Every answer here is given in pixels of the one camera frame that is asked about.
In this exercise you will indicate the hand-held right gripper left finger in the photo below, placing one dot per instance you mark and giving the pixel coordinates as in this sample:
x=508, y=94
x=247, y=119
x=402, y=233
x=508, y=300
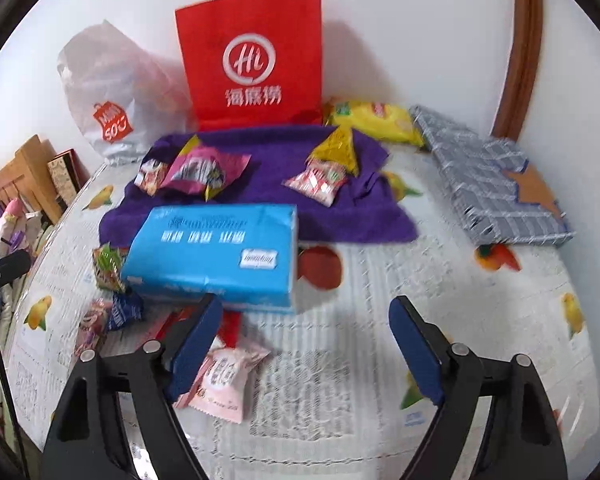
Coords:
x=195, y=350

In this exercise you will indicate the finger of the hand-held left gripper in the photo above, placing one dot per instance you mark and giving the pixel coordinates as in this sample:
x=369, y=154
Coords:
x=2, y=272

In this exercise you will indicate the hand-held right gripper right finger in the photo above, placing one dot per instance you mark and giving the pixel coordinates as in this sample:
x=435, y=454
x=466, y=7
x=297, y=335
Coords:
x=415, y=355

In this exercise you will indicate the red snack packet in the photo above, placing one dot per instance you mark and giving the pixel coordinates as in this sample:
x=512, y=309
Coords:
x=230, y=327

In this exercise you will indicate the pale pink snack packet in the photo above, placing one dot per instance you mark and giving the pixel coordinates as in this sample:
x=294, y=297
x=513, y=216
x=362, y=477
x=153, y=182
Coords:
x=225, y=380

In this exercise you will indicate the small blue snack packet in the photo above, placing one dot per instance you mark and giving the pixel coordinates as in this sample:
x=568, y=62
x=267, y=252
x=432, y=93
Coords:
x=125, y=310

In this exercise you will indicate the pink stick snack packet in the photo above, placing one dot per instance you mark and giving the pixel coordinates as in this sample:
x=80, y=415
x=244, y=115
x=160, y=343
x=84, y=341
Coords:
x=91, y=325

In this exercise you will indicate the green triangular snack packet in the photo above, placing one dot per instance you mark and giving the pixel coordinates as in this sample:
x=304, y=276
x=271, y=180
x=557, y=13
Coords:
x=109, y=267

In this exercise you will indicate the brown white small snack packet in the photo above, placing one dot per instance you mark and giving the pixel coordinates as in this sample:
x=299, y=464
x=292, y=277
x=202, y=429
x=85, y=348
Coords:
x=150, y=175

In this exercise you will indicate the magenta snack packet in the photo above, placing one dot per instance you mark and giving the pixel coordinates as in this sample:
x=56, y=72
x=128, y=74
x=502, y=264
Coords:
x=200, y=170

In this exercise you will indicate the pink strawberry snack packet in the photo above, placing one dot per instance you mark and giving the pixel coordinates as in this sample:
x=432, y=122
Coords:
x=315, y=182

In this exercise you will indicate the yellow triangular snack packet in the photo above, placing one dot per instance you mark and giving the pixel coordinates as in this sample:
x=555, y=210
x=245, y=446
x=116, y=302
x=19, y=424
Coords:
x=337, y=150

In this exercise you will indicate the pink plush bedding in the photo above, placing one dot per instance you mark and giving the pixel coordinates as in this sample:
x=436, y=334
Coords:
x=5, y=220

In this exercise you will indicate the blue tissue pack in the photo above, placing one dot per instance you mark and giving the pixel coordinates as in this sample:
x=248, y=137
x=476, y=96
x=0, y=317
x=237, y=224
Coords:
x=205, y=265

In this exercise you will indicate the wooden headboard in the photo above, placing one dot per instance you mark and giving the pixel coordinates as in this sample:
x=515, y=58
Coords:
x=30, y=170

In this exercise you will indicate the patterned framed board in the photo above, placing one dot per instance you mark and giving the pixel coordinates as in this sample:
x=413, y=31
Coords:
x=62, y=175

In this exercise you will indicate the grey checked folded cloth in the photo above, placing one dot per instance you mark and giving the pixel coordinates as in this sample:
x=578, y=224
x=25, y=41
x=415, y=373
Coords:
x=480, y=185

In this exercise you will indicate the purple towel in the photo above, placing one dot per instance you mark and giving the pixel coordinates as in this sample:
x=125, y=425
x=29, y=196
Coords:
x=265, y=170

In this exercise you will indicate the white plastic shopping bag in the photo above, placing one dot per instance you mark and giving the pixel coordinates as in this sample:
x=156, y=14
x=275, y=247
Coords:
x=110, y=90

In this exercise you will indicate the yellow chips bag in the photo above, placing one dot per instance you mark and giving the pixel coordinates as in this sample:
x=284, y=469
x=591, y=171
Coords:
x=375, y=120

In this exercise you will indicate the red paper bag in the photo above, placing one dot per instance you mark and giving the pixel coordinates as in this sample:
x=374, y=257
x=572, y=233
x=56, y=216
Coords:
x=250, y=20

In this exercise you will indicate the brown wooden door frame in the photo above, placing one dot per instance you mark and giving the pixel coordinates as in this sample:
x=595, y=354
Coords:
x=522, y=35

